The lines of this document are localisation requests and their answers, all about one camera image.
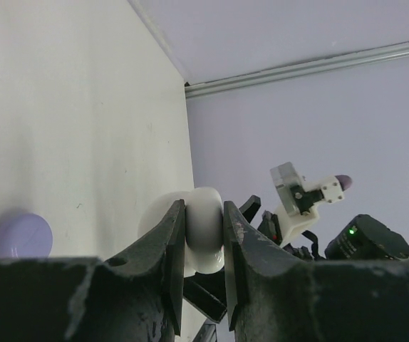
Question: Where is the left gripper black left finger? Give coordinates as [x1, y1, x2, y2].
[0, 200, 185, 341]

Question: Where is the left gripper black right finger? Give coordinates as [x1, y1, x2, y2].
[223, 201, 409, 341]

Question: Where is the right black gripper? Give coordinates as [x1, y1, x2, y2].
[183, 195, 321, 323]

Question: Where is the white round charging case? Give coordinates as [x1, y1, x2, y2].
[138, 187, 224, 278]

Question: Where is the purple round charging case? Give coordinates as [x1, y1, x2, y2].
[0, 213, 53, 259]

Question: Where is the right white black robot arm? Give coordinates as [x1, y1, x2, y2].
[183, 214, 409, 323]

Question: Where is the right aluminium corner post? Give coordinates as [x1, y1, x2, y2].
[185, 41, 409, 98]

